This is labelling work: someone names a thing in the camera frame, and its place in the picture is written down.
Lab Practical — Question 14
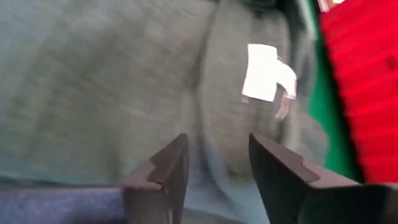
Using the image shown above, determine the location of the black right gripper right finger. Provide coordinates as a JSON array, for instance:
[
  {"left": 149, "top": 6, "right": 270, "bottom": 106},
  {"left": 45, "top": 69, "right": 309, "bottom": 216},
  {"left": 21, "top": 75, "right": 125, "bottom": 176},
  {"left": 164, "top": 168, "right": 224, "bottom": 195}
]
[{"left": 248, "top": 133, "right": 398, "bottom": 224}]

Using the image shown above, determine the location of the dark green polo shirt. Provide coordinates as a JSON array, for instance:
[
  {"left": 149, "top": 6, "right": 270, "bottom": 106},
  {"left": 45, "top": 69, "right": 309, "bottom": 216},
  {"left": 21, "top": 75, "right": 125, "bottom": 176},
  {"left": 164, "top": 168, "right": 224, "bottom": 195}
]
[{"left": 0, "top": 0, "right": 331, "bottom": 224}]

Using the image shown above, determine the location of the red plastic laundry bin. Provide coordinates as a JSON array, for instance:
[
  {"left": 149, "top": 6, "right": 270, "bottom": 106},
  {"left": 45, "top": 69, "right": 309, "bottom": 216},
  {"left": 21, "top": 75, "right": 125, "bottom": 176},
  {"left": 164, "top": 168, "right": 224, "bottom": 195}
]
[{"left": 317, "top": 0, "right": 398, "bottom": 185}]

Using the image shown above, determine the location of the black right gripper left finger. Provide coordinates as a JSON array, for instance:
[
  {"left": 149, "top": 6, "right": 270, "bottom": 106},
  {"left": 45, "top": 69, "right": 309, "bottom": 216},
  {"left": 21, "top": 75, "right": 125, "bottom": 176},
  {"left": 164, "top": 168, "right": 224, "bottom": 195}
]
[{"left": 0, "top": 133, "right": 190, "bottom": 224}]

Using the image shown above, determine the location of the green table mat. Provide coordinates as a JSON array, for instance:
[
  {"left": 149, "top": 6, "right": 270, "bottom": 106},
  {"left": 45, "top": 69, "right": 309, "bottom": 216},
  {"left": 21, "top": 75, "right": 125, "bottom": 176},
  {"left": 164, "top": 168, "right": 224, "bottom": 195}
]
[{"left": 306, "top": 0, "right": 365, "bottom": 184}]

